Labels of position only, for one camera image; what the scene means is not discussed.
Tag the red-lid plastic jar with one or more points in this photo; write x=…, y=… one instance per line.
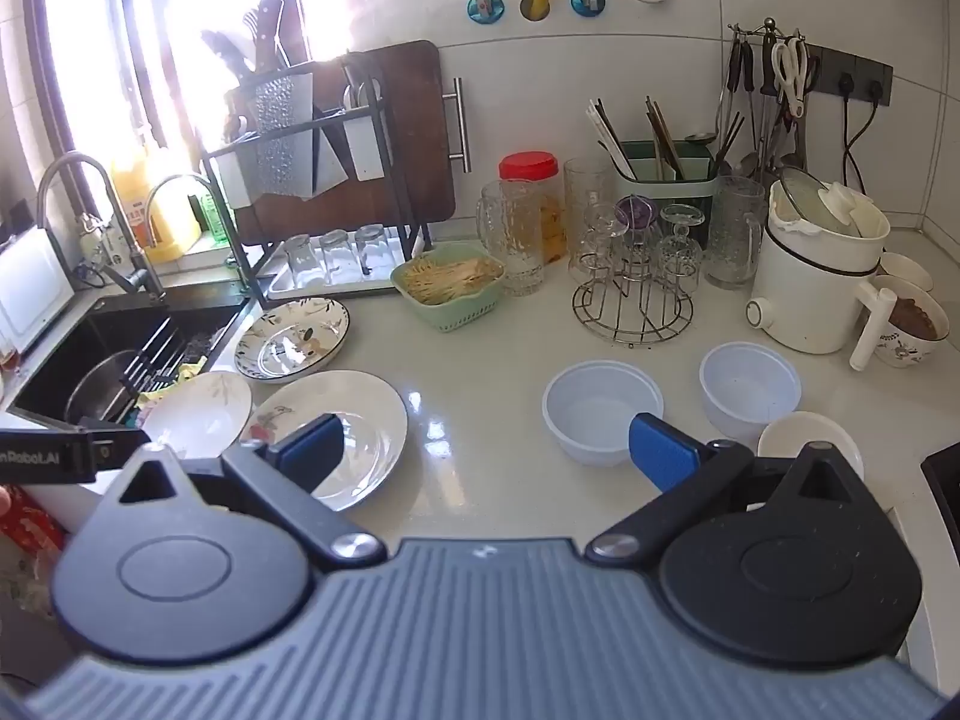
x=529, y=169

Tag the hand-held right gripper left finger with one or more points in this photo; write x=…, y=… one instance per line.
x=311, y=454

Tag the blue pipe flange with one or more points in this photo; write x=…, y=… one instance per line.
x=481, y=6
x=586, y=4

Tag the steel kitchen knife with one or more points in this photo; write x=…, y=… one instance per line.
x=330, y=165

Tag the small white bowl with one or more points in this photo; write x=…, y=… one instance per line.
x=911, y=270

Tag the clear drinking glass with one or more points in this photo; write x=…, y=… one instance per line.
x=337, y=253
x=373, y=249
x=302, y=261

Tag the yellow detergent bottle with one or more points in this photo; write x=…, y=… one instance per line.
x=150, y=225

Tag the clear glass goblet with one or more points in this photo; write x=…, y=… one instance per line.
x=596, y=247
x=679, y=247

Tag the dark-rimmed patterned plate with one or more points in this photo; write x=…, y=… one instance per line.
x=292, y=337

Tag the textured steel cleaver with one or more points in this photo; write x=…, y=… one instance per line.
x=281, y=135

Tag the black sink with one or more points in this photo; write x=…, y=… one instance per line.
x=97, y=322

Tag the wooden cutting board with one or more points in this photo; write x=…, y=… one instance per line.
x=405, y=127

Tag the green plastic basket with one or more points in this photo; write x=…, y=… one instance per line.
x=450, y=313

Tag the pile of bamboo toothpicks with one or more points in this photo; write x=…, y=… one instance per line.
x=450, y=277

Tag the dark wall socket strip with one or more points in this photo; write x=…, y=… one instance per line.
x=825, y=64

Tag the white ceramic bowl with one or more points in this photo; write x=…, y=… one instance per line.
x=810, y=435

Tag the tall steel faucet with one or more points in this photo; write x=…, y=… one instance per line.
x=127, y=236

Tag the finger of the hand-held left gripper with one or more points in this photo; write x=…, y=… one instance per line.
x=45, y=456

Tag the yellow cloth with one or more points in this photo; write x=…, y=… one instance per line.
x=187, y=373

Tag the red bag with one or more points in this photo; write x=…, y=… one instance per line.
x=26, y=525

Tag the amber wine glass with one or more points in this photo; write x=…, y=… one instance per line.
x=7, y=356

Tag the bundle of brown chopsticks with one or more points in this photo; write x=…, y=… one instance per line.
x=664, y=139

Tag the green bottle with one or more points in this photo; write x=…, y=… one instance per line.
x=214, y=221

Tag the green utensil holder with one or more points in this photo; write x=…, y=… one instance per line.
x=675, y=169

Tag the white electric cooker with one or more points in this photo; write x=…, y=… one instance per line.
x=802, y=292

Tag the black dish rack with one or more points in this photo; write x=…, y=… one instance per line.
x=411, y=202

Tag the bundle of white chopsticks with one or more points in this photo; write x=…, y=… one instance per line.
x=606, y=136

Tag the white mug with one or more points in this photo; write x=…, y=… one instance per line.
x=900, y=350

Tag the white plate faint leaf print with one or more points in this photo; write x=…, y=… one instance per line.
x=195, y=405

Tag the cooker lid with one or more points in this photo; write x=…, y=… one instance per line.
x=806, y=199

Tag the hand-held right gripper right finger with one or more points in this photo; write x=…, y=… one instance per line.
x=660, y=454

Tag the textured glass mug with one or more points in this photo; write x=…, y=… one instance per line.
x=589, y=184
x=517, y=255

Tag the purple tinted glass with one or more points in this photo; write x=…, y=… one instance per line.
x=637, y=211

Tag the steel pot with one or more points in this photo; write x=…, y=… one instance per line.
x=97, y=390

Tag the large white plate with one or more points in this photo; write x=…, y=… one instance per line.
x=367, y=427

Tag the set of hanging kitchen utensils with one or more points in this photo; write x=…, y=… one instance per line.
x=750, y=82

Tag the deep translucent plastic bowl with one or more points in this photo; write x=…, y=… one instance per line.
x=750, y=390

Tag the white drip tray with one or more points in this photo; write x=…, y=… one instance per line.
x=352, y=289

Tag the black sink drain rack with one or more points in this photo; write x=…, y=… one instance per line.
x=161, y=349

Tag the window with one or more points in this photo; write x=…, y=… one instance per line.
x=187, y=15

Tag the small steel faucet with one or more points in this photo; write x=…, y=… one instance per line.
x=161, y=191

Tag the wide translucent plastic bowl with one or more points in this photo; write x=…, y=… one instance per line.
x=600, y=405

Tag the glass pitcher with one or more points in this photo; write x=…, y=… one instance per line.
x=731, y=240

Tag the black stove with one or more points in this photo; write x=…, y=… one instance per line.
x=945, y=480

